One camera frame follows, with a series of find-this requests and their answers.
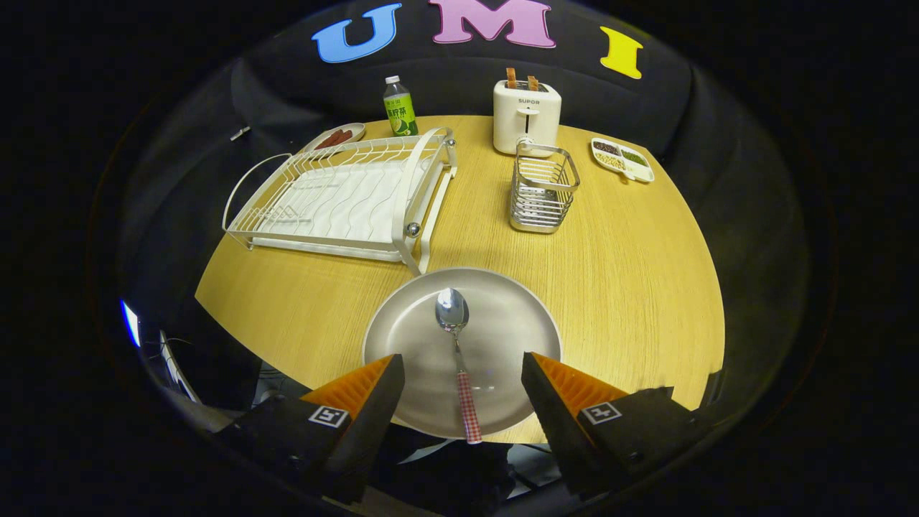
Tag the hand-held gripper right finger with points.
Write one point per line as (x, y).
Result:
(553, 424)

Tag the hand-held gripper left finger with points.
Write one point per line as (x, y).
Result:
(373, 424)

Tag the round white plate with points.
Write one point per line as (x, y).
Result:
(502, 323)

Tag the small oval white dish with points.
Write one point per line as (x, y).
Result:
(355, 131)

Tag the bright screen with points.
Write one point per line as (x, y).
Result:
(131, 324)

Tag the divided white snack tray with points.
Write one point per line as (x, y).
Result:
(623, 161)

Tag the red sausage pieces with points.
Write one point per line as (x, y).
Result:
(334, 138)

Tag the white toaster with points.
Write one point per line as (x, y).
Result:
(526, 122)

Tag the green label drink bottle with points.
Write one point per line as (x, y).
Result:
(400, 111)

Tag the white clip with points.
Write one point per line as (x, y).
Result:
(240, 133)

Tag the black backdrop cloth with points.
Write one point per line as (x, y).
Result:
(445, 79)

